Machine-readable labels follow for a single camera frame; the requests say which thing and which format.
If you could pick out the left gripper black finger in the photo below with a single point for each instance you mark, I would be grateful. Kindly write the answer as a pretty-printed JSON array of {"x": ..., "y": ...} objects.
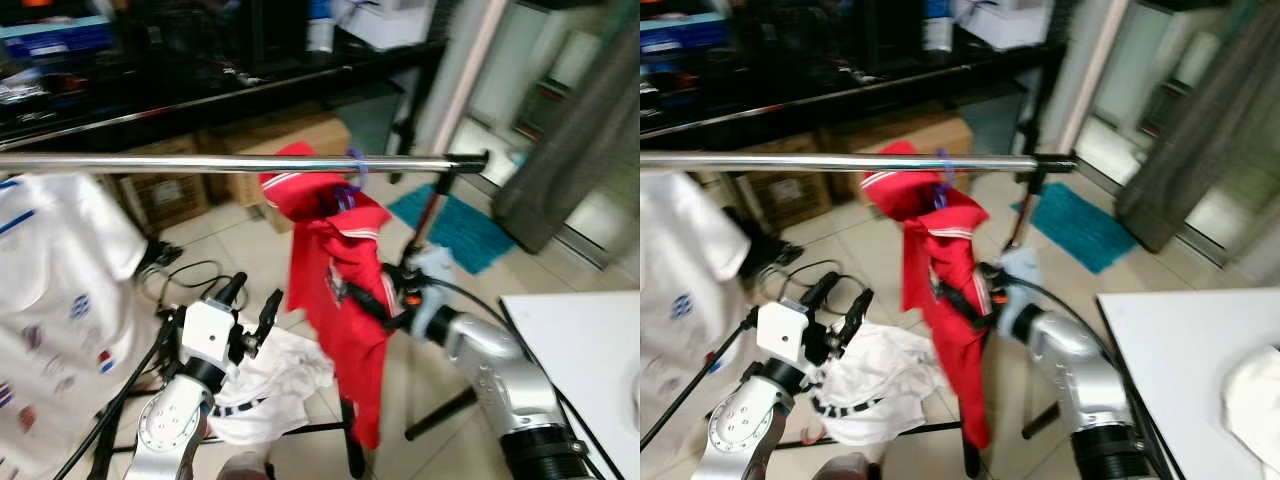
[
  {"x": 270, "y": 318},
  {"x": 234, "y": 288},
  {"x": 861, "y": 318},
  {"x": 826, "y": 290}
]

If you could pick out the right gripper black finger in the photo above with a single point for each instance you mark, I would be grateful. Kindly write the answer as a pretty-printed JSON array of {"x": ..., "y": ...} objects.
[
  {"x": 368, "y": 303},
  {"x": 958, "y": 303}
]

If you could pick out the red shirt white stripes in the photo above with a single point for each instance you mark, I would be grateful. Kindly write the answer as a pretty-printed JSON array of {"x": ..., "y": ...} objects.
[
  {"x": 340, "y": 300},
  {"x": 950, "y": 290}
]

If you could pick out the red plastic hanger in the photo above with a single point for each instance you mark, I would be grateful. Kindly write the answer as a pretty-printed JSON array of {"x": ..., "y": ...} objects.
[{"x": 815, "y": 438}]

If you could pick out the blue plastic hanger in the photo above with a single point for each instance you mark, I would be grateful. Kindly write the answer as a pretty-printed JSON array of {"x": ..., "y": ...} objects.
[{"x": 18, "y": 222}]

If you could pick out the white t-shirt black print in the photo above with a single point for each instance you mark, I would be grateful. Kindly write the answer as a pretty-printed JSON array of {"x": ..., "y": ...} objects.
[
  {"x": 290, "y": 375},
  {"x": 900, "y": 380}
]

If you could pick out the teal floor mat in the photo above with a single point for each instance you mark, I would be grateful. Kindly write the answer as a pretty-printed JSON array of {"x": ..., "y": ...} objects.
[
  {"x": 470, "y": 235},
  {"x": 1085, "y": 230}
]

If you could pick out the printed cardboard box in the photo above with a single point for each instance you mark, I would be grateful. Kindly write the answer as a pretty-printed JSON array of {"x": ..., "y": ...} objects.
[{"x": 165, "y": 200}]

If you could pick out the grey left robot leg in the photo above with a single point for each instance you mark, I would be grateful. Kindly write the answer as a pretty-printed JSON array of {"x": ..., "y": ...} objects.
[
  {"x": 842, "y": 470},
  {"x": 245, "y": 470}
]

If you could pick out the chrome and black clothes rack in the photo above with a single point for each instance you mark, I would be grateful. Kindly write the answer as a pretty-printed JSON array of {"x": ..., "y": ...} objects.
[
  {"x": 800, "y": 160},
  {"x": 200, "y": 162}
]

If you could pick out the black desk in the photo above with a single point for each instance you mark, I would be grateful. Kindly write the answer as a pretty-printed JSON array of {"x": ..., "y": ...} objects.
[
  {"x": 250, "y": 95},
  {"x": 880, "y": 90}
]

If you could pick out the grey curtain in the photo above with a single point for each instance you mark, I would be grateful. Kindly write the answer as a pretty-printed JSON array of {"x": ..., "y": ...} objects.
[
  {"x": 1200, "y": 140},
  {"x": 570, "y": 150}
]

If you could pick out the black computer case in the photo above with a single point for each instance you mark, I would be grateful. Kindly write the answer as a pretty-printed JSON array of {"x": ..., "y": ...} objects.
[
  {"x": 850, "y": 35},
  {"x": 250, "y": 35}
]

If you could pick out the white cardboard box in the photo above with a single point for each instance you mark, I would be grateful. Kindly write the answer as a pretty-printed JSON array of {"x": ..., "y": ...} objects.
[
  {"x": 1005, "y": 25},
  {"x": 390, "y": 25}
]

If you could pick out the white and blue bottle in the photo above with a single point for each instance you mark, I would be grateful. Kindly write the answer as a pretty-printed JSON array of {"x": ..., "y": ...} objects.
[
  {"x": 320, "y": 25},
  {"x": 935, "y": 25}
]

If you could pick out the white crumpled garment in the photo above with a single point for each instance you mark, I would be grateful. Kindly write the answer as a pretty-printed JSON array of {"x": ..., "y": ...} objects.
[{"x": 1255, "y": 400}]

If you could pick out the white glass door cabinet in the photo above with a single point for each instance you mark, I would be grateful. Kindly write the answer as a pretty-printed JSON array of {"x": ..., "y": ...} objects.
[
  {"x": 545, "y": 50},
  {"x": 1150, "y": 40}
]

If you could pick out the blue cardboard box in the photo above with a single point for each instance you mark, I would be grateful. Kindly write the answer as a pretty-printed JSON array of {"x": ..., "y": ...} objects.
[
  {"x": 680, "y": 35},
  {"x": 55, "y": 40}
]

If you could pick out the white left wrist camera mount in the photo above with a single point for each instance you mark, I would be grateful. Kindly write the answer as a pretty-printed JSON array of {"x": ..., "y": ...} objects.
[
  {"x": 782, "y": 330},
  {"x": 208, "y": 330}
]

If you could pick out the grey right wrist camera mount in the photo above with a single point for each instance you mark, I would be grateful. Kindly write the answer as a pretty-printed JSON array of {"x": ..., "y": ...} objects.
[
  {"x": 1020, "y": 270},
  {"x": 432, "y": 270}
]

